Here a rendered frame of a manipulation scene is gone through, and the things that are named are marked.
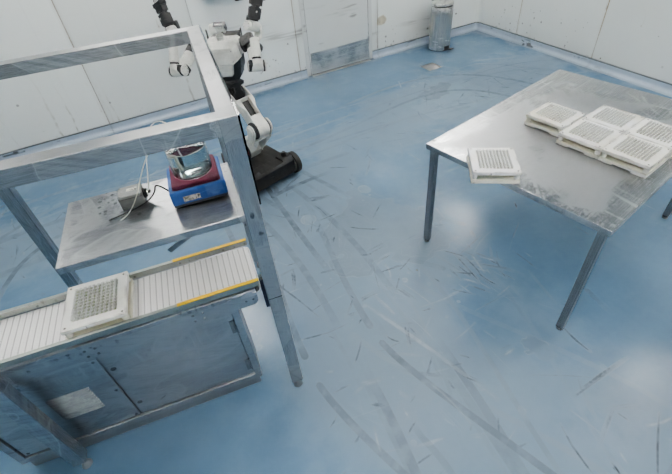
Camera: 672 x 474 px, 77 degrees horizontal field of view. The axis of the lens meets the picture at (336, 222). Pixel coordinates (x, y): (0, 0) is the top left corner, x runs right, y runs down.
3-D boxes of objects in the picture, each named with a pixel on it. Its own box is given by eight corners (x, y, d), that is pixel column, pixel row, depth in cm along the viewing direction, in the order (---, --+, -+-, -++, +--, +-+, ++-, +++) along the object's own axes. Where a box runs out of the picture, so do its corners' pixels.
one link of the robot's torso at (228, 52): (216, 71, 352) (204, 26, 328) (256, 68, 349) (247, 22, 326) (206, 86, 330) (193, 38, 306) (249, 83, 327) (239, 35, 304)
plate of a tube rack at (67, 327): (129, 273, 186) (127, 270, 185) (128, 315, 169) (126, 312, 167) (69, 290, 181) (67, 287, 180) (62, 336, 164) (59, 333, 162)
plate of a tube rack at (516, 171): (512, 150, 236) (513, 147, 234) (521, 176, 218) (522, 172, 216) (467, 150, 239) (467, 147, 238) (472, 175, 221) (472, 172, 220)
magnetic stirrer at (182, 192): (221, 167, 174) (215, 148, 168) (229, 196, 158) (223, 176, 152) (171, 180, 169) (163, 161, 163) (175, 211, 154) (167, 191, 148)
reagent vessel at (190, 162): (210, 154, 164) (196, 110, 152) (216, 174, 153) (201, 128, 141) (170, 164, 161) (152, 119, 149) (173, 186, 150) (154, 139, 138)
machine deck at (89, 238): (229, 169, 179) (227, 162, 176) (246, 223, 152) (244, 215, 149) (72, 210, 166) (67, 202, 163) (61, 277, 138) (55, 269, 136)
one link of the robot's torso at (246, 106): (254, 143, 346) (221, 97, 346) (271, 135, 354) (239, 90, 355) (258, 135, 332) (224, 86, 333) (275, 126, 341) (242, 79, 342)
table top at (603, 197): (558, 73, 326) (559, 69, 323) (730, 120, 258) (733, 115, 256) (425, 148, 260) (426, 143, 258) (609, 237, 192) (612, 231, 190)
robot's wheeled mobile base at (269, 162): (213, 171, 398) (203, 140, 376) (258, 148, 423) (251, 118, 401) (253, 198, 361) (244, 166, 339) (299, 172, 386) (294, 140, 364)
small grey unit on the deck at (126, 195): (154, 193, 164) (148, 180, 159) (154, 203, 158) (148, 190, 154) (121, 201, 161) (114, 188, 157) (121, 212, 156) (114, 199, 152)
